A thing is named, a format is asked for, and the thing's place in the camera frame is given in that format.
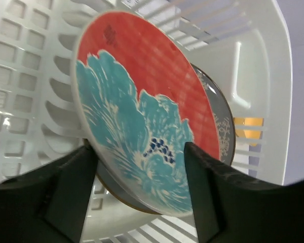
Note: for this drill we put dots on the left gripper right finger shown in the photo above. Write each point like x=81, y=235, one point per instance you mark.
x=230, y=206

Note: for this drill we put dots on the red teal floral plate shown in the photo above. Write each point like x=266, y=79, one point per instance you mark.
x=139, y=101

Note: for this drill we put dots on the yellow square dish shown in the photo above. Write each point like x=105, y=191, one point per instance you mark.
x=250, y=123

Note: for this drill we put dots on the grey deer pattern plate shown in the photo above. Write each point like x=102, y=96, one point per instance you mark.
x=226, y=136

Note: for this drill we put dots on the white plastic dish basket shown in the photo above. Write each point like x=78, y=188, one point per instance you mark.
x=243, y=46

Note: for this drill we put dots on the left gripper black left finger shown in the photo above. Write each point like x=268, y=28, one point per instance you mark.
x=49, y=204

